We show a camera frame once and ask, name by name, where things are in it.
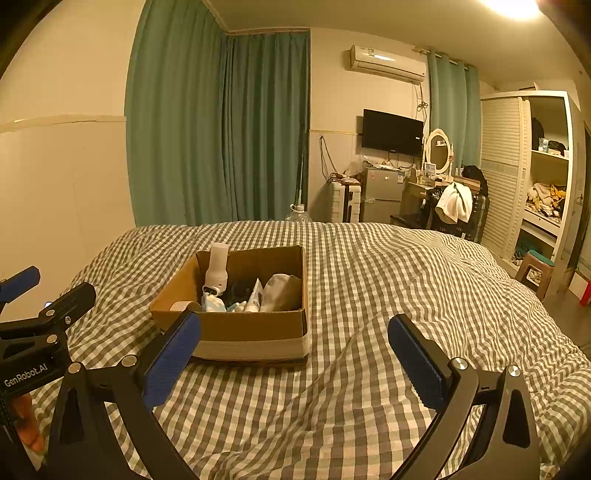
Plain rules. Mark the white air conditioner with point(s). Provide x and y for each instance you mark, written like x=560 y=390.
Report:
x=387 y=62

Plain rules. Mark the wooden vanity desk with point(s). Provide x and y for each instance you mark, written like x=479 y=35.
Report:
x=413 y=198

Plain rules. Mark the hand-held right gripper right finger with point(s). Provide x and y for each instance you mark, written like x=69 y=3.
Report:
x=415 y=360

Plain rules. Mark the white towel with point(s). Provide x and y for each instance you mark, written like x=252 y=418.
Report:
x=453 y=201

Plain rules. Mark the light green curtain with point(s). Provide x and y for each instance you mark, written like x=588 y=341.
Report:
x=455 y=110

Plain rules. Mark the small white tube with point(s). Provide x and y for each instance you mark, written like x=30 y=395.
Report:
x=254 y=300

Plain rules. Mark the green checked blanket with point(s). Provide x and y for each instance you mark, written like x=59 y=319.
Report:
x=369 y=286

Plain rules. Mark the pile of clothes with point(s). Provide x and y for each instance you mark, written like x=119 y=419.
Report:
x=547 y=196

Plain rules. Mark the black wall television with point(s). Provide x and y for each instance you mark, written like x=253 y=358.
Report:
x=392 y=130

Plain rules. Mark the cardboard box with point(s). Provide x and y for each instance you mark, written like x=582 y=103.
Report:
x=240 y=330

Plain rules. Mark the black chair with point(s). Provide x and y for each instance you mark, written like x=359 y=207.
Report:
x=478 y=217

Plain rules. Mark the small grey fridge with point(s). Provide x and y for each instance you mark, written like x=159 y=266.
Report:
x=382 y=194

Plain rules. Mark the black bag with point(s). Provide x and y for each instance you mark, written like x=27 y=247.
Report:
x=474 y=174

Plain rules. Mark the white wardrobe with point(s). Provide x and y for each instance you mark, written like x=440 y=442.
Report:
x=503 y=170

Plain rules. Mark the clear water jug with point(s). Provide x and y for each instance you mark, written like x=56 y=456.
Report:
x=298 y=213

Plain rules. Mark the white suitcase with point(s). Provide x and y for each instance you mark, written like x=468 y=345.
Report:
x=345 y=201

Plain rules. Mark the small plastic stool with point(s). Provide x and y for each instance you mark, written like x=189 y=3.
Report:
x=533 y=272

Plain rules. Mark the white tape roll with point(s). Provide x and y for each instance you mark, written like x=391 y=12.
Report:
x=182 y=305

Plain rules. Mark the ceiling lamp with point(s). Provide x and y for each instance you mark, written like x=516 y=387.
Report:
x=512 y=7

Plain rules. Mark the person's left hand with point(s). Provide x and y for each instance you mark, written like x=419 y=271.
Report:
x=28 y=424

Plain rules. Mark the white oval mirror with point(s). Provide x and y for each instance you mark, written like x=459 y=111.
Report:
x=437 y=150

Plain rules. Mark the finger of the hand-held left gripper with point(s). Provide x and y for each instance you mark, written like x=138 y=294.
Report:
x=69 y=300
x=21 y=279

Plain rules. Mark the white plastic bottle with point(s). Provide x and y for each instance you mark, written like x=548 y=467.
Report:
x=217 y=277

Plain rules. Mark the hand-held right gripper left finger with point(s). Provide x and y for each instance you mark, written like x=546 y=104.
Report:
x=173 y=360

